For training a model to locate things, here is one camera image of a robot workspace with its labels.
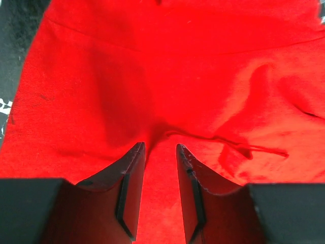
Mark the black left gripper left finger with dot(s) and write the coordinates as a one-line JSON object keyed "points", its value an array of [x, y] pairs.
{"points": [[103, 208]]}

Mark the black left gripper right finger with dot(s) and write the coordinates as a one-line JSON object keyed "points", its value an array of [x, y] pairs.
{"points": [[214, 209]]}

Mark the red t shirt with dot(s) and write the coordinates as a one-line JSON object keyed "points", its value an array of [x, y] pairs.
{"points": [[240, 83]]}

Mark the black marbled table mat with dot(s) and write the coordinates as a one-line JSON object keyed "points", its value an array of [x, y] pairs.
{"points": [[19, 22]]}

